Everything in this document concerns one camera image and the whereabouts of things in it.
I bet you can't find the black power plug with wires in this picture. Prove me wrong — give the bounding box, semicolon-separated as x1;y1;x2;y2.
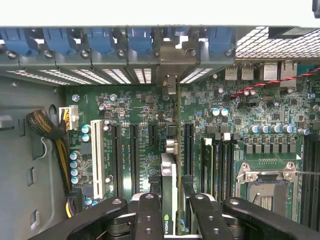
64;187;84;219

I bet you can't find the red black twisted wire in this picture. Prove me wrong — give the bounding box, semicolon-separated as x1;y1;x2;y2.
229;66;320;99

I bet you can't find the blue card retention clip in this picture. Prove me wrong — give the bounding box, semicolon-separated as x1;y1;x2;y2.
207;26;238;55
86;26;115;55
0;26;37;57
42;26;77;56
126;26;154;55

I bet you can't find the long black expansion slot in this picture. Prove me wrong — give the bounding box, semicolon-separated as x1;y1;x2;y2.
111;123;124;200
184;122;196;185
129;123;141;197

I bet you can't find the white expansion slot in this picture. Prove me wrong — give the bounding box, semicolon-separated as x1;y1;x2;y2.
90;119;106;201

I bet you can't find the open black PC case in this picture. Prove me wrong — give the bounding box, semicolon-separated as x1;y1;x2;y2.
0;24;320;240

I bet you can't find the CPU socket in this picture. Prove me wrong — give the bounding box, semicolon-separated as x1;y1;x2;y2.
236;161;301;221

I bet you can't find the green motherboard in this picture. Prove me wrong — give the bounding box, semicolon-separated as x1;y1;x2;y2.
64;59;320;226

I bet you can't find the white power connector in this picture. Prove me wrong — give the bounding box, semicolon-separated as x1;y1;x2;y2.
58;104;80;131

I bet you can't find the short black expansion slot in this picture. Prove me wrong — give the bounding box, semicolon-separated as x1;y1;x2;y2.
148;123;159;148

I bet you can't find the black yellow sleeved power cable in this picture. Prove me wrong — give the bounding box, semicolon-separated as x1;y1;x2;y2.
25;108;73;201

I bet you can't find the black empty RAM slot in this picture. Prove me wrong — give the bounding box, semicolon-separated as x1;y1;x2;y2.
303;136;313;223
222;133;232;201
312;136;320;225
214;133;224;201
231;133;241;198

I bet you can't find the vented metal slot cover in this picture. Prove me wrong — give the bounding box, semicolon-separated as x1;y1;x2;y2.
128;63;157;85
37;67;93;85
99;64;132;85
178;62;226;85
4;68;72;86
69;66;113;85

